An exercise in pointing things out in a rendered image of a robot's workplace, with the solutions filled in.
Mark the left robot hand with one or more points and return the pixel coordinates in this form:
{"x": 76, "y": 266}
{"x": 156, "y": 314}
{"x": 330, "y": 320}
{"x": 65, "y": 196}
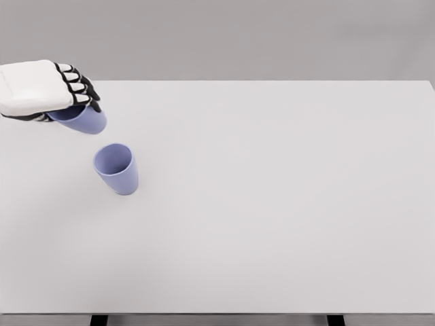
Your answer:
{"x": 32, "y": 86}

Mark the lavender plastic cup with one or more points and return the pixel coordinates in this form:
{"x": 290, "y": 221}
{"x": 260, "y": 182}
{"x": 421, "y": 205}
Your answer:
{"x": 89, "y": 121}
{"x": 117, "y": 173}

